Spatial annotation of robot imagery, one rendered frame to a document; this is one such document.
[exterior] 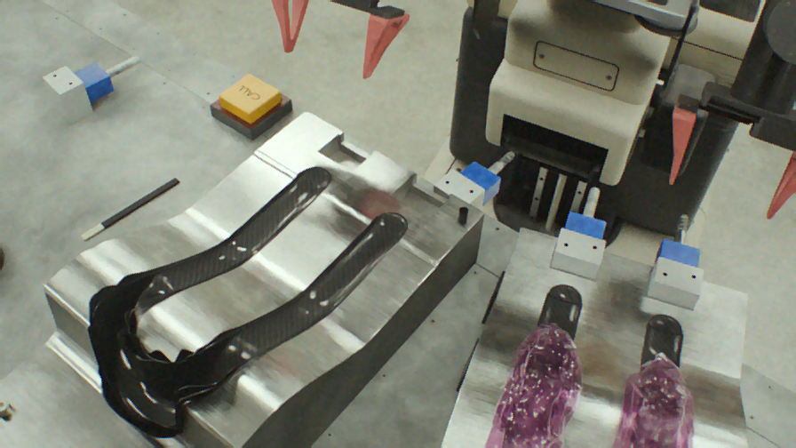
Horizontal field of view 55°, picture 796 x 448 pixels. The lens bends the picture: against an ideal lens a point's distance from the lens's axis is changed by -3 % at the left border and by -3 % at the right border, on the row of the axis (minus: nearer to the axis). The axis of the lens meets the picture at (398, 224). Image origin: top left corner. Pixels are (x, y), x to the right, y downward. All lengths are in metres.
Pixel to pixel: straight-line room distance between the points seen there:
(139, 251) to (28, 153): 0.36
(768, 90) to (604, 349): 0.29
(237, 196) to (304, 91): 1.50
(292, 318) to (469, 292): 0.23
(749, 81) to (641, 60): 0.38
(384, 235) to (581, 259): 0.21
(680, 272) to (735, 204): 1.40
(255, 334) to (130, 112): 0.50
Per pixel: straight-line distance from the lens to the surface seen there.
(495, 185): 0.96
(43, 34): 1.34
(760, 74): 0.75
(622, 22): 1.12
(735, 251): 2.16
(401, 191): 0.89
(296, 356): 0.72
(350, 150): 0.94
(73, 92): 1.13
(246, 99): 1.07
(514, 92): 1.16
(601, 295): 0.86
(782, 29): 0.68
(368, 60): 0.83
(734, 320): 0.89
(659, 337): 0.86
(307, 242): 0.83
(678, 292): 0.86
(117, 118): 1.14
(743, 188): 2.33
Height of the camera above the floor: 1.53
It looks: 50 degrees down
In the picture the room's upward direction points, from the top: 3 degrees clockwise
